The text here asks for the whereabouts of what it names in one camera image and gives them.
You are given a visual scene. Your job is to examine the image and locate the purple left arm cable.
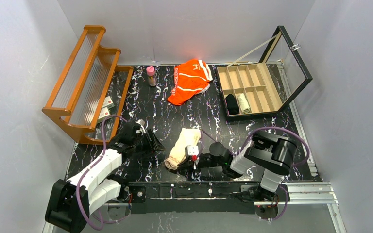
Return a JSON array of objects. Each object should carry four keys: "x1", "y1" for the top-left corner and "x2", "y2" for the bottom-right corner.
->
[{"x1": 75, "y1": 115, "x2": 133, "y2": 231}]

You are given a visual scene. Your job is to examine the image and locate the rolled cream underwear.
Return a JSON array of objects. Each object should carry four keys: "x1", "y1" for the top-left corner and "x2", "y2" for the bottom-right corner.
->
[{"x1": 236, "y1": 93, "x2": 251, "y2": 114}]

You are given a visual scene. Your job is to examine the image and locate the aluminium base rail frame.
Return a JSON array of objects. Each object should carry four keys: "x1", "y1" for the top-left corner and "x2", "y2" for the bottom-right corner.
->
[{"x1": 43, "y1": 63, "x2": 348, "y2": 233}]

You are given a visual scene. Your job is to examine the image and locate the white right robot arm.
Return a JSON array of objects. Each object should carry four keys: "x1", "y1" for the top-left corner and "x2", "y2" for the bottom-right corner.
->
[{"x1": 177, "y1": 131, "x2": 298, "y2": 195}]

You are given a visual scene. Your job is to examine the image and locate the pink capped bottle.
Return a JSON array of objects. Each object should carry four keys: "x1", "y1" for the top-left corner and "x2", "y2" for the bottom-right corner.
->
[{"x1": 146, "y1": 66, "x2": 157, "y2": 87}]

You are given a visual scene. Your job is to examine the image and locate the black compartment storage box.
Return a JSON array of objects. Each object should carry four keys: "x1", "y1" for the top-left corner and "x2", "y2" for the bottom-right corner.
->
[{"x1": 216, "y1": 26, "x2": 313, "y2": 121}]

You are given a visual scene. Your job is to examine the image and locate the orange boxer underwear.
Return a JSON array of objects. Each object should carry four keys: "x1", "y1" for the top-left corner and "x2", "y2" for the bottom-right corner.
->
[{"x1": 168, "y1": 59, "x2": 213, "y2": 105}]

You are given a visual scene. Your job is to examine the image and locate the green white small box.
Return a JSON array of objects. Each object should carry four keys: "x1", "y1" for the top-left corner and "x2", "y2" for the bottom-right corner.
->
[{"x1": 102, "y1": 96, "x2": 115, "y2": 109}]

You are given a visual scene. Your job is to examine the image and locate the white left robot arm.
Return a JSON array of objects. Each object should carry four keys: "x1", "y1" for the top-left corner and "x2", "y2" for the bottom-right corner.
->
[{"x1": 45, "y1": 119, "x2": 165, "y2": 233}]

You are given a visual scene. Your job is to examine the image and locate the rolled black underwear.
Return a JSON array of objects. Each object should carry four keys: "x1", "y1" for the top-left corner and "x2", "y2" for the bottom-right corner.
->
[{"x1": 225, "y1": 94, "x2": 239, "y2": 115}]

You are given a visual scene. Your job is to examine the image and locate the orange wooden shelf rack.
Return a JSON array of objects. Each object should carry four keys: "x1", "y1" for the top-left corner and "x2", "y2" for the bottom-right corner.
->
[{"x1": 42, "y1": 25, "x2": 134, "y2": 145}]

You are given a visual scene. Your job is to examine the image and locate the beige boxer underwear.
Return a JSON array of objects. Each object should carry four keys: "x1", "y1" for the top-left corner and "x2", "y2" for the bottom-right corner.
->
[{"x1": 164, "y1": 128, "x2": 201, "y2": 170}]

